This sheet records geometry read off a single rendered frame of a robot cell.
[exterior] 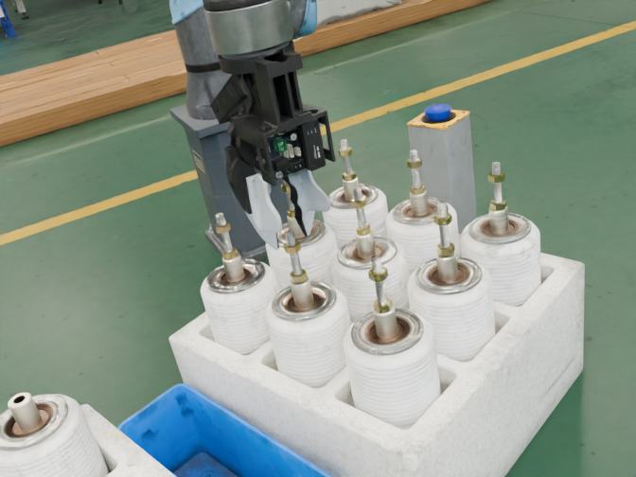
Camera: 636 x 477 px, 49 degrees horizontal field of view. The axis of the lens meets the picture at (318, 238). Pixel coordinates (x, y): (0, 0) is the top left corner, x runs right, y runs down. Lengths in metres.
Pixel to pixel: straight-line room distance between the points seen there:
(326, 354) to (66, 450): 0.28
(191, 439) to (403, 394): 0.38
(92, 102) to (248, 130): 2.06
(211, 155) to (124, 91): 1.40
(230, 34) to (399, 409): 0.40
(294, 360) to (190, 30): 0.71
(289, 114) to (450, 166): 0.47
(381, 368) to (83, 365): 0.70
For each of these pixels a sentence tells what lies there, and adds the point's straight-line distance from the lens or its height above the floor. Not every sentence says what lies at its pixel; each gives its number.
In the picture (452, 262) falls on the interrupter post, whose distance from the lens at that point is 0.78.
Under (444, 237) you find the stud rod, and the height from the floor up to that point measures 0.31.
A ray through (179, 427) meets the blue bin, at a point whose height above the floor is 0.06.
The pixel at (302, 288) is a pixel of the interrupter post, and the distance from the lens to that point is 0.77.
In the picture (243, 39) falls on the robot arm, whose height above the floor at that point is 0.56.
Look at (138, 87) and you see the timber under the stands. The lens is 2.72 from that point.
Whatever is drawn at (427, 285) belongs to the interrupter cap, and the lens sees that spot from 0.78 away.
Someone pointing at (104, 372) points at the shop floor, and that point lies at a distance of 1.24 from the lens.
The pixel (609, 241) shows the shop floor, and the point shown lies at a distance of 1.35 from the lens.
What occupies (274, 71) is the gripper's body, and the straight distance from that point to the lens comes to 0.62.
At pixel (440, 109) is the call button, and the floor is 0.33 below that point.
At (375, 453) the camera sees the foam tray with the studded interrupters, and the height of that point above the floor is 0.16.
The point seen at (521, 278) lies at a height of 0.20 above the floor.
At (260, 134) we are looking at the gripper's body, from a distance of 0.63.
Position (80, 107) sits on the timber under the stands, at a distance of 2.69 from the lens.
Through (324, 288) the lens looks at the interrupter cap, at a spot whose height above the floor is 0.25.
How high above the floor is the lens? 0.69
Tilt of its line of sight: 28 degrees down
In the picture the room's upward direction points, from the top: 11 degrees counter-clockwise
